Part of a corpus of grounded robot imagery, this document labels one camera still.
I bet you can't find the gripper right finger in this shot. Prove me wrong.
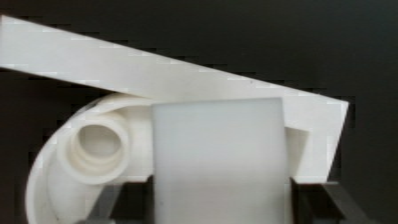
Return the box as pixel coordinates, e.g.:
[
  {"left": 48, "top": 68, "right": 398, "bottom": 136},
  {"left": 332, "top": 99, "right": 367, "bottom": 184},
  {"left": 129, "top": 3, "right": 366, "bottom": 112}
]
[{"left": 289, "top": 179, "right": 380, "bottom": 224}]

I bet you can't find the white stool leg with tag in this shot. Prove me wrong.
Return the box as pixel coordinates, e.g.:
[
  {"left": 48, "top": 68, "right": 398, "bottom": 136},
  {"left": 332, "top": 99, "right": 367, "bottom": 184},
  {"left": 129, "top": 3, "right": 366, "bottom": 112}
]
[{"left": 152, "top": 98, "right": 289, "bottom": 224}]

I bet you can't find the white U-shaped fence wall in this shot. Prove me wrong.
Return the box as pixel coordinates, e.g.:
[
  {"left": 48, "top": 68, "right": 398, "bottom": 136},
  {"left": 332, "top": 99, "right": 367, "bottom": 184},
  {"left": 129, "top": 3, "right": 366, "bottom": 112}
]
[{"left": 0, "top": 15, "right": 348, "bottom": 183}]

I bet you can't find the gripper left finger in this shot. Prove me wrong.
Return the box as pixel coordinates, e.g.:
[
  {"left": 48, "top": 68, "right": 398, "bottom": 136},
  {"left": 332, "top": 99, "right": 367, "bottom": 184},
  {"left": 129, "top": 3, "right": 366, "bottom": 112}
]
[{"left": 76, "top": 182, "right": 154, "bottom": 224}]

